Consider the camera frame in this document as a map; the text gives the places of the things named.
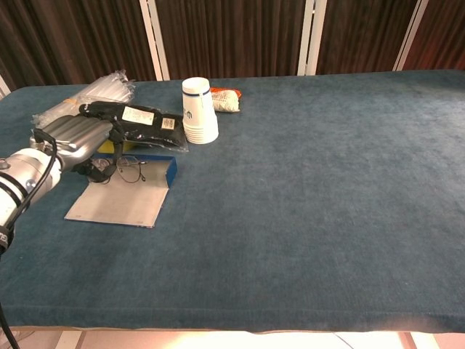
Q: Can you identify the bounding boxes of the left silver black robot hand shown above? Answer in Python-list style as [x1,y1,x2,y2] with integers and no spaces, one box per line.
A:
[29,102,126,185]

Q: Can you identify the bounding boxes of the stack of white paper cups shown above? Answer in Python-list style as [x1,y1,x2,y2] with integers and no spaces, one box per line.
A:
[181,76,220,145]

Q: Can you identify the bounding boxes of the black gloves in plastic bag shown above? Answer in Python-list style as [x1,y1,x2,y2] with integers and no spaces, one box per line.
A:
[78,101,190,154]

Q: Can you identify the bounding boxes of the yellow sponge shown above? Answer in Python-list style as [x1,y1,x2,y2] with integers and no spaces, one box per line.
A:
[97,140,134,155]

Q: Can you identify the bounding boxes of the bundle of clear plastic straws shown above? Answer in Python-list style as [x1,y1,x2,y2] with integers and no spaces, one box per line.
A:
[31,69,137,129]

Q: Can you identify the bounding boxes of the white packet with orange top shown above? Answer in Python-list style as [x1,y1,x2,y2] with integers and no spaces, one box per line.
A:
[209,86,243,114]

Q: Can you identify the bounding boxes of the black wire-frame eyeglasses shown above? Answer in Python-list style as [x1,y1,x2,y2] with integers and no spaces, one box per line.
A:
[92,155,148,185]

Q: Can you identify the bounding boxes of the blue cardboard box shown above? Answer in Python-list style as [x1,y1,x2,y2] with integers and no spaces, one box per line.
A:
[64,152,179,230]

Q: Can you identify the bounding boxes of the blue felt tablecloth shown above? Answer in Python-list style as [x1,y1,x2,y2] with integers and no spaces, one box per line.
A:
[0,68,465,334]

